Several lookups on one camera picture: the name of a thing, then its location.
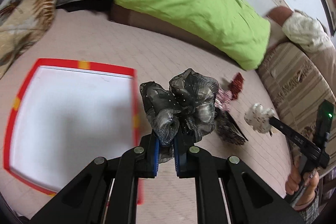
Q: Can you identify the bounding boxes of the black beaded hair clip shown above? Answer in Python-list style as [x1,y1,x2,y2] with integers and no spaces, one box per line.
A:
[215,107,248,145]

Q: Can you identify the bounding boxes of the striped floral folded quilt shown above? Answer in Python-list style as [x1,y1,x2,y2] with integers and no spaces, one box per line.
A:
[257,41,336,177]

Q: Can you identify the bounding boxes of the beige leaf pattern pillow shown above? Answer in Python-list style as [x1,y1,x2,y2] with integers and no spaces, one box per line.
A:
[1,0,57,76]

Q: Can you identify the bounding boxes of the red tray white inside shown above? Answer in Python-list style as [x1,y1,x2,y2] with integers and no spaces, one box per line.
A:
[3,59,139,194]

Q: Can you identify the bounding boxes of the grey organza scrunchie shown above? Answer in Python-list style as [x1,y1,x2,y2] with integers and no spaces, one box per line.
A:
[139,68,219,163]

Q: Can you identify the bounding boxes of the cream floral cloth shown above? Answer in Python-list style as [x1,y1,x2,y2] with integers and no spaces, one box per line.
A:
[282,10,335,53]

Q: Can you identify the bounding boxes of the white dotted scrunchie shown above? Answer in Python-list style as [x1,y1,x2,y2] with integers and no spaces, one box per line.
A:
[244,103,275,134]

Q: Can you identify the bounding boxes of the pink plaid scrunchie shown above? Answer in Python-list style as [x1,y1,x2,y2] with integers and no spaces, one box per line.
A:
[215,88,232,112]

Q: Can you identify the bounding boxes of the lime green quilt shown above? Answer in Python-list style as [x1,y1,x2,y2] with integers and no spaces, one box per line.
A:
[114,0,270,71]

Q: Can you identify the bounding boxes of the person right hand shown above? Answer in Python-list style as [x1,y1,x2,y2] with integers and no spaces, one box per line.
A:
[285,160,320,210]

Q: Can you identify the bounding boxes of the dark red dotted scrunchie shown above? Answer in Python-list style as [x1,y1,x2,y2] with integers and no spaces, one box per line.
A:
[228,73,244,100]

